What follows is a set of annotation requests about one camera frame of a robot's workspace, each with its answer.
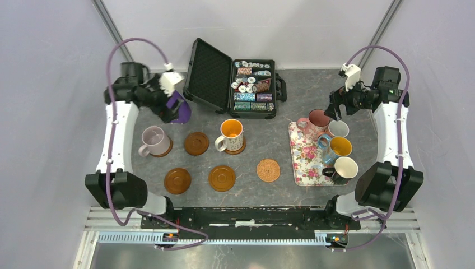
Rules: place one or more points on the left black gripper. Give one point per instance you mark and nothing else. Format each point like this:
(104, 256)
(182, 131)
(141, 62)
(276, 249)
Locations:
(166, 113)

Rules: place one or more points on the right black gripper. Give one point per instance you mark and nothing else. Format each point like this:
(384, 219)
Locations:
(339, 97)

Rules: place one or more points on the white ceramic mug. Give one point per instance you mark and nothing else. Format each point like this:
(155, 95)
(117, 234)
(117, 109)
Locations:
(338, 128)

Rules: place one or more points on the lavender ceramic mug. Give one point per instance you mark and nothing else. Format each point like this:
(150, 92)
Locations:
(151, 136)

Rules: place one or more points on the pink ceramic mug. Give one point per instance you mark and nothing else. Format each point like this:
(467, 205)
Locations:
(314, 125)

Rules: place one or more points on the brown wooden coaster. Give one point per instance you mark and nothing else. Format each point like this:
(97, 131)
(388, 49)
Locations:
(162, 148)
(177, 181)
(196, 143)
(237, 151)
(222, 178)

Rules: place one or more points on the blue mug yellow inside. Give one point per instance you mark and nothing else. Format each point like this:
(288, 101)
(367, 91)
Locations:
(333, 148)

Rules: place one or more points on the floral mug orange inside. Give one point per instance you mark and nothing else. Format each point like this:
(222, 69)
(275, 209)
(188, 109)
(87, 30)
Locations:
(231, 137)

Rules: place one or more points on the woven rattan round coaster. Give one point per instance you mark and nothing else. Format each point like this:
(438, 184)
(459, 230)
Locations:
(268, 170)

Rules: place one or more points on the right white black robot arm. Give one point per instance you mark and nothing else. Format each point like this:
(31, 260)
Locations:
(392, 181)

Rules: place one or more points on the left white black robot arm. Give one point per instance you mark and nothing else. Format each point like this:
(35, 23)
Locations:
(113, 184)

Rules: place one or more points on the purple plastic wedge stand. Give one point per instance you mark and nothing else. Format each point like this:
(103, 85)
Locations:
(184, 111)

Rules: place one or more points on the black mug cream inside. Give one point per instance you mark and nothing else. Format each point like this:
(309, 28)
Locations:
(344, 169)

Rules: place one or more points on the black poker chip case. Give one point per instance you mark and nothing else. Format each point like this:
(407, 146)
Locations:
(242, 88)

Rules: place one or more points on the floral rectangular tray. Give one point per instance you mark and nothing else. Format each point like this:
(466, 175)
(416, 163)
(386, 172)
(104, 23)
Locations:
(306, 160)

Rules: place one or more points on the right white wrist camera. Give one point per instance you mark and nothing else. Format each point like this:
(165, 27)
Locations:
(352, 74)

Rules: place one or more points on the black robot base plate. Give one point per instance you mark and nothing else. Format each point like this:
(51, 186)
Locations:
(246, 223)

